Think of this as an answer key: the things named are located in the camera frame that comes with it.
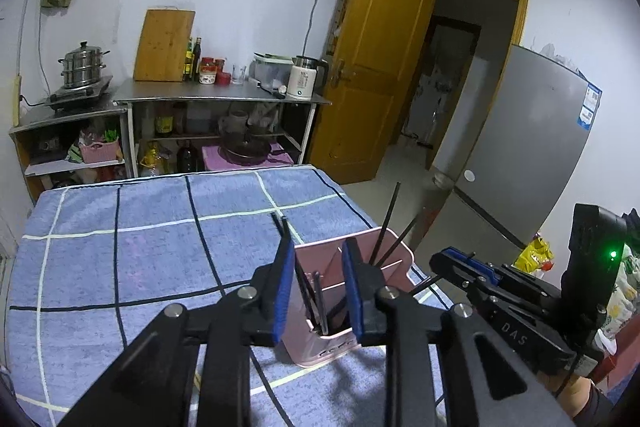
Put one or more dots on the beige power strip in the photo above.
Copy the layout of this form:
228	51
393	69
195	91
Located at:
17	102

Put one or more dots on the kitchen knife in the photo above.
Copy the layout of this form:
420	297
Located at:
270	91

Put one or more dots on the dark sauce bottle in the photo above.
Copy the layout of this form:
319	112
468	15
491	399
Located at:
197	59

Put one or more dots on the person's right forearm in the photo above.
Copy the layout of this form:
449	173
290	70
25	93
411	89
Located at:
580	399

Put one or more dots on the grey refrigerator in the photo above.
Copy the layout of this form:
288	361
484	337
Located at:
525	147

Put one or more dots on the pink plastic basket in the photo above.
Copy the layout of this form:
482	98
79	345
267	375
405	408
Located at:
99	152

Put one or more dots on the wall hanging calendar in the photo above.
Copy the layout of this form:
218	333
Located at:
340	12

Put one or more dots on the yellow snack bag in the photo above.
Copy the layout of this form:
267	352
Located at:
535	257

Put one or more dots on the blue checked blanket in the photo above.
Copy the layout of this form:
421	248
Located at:
125	267

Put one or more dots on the black frying pan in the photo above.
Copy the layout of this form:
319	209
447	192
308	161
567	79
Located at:
245	152

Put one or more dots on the steel kitchen table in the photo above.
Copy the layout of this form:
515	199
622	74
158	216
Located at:
210	93

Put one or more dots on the white electric kettle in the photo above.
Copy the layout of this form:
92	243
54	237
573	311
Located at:
302	82

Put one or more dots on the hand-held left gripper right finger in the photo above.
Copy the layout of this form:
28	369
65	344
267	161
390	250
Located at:
353	297

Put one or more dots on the pink utensil holder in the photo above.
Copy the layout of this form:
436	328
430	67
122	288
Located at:
320	352

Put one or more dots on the large dark bottle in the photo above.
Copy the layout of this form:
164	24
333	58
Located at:
187	159

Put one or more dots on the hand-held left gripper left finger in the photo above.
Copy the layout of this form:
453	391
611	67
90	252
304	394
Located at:
282	292

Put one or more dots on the floral patterned cloth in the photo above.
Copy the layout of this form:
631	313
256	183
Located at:
622	302

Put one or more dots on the clear drinking glass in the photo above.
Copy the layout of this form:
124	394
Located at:
238	76

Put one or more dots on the steel steamer pot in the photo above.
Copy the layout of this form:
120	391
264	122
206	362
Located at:
82	67

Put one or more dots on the wooden cutting board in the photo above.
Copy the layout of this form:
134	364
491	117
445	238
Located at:
162	47

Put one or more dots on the grey clay pot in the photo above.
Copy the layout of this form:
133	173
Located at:
234	123

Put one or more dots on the clear plastic dish box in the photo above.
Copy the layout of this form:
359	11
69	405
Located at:
270	69

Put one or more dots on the small red jar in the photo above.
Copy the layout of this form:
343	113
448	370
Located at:
223	79

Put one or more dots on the black stove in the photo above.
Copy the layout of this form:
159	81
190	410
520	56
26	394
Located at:
77	94

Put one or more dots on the yellow wooden door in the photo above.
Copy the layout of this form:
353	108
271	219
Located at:
370	67

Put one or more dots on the wooden cabinet with steel top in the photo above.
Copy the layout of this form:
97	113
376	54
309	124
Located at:
60	122

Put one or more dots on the yellow label bottle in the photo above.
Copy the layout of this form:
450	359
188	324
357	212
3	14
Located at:
188	64

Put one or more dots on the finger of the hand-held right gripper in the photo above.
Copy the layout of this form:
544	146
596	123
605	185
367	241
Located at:
450	272
472	264

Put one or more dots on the plastic bags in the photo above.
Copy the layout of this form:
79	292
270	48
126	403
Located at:
557	57

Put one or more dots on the red lid jar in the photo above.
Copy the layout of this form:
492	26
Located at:
207	74

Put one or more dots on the yellow oil bottle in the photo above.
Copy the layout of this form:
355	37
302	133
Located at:
152	159

